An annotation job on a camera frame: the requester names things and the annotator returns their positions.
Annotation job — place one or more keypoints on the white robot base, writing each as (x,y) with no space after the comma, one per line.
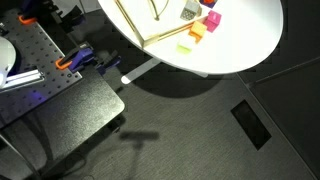
(7,59)

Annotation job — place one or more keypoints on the wooden tray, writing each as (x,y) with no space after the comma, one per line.
(154,20)

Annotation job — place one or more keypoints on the white table leg foot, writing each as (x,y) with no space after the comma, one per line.
(151,63)

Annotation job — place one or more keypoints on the light green cube block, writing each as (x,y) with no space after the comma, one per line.
(185,44)

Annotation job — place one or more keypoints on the orange cube block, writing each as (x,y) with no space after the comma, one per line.
(197,31)

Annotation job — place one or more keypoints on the blue orange clamp left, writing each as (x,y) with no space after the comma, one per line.
(75,59)

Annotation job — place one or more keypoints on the blue orange clamp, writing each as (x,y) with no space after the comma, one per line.
(75,59)
(43,11)

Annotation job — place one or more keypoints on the pink cube block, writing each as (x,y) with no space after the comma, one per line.
(212,21)

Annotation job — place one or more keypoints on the grey cube block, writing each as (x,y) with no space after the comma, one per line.
(190,10)

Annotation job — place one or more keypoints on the blue cube block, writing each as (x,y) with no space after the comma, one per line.
(208,3)

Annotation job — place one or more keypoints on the black floor hatch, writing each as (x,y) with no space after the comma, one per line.
(251,124)

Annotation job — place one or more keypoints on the round white table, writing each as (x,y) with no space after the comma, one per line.
(248,33)

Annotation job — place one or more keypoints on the black cart platform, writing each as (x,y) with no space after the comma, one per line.
(54,130)

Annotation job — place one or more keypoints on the black perforated breadboard plate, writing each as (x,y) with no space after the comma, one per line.
(35,51)

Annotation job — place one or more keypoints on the blue orange clamp right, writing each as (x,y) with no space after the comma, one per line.
(43,11)

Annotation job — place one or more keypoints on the aluminium extrusion rail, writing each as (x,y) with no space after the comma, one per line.
(22,79)

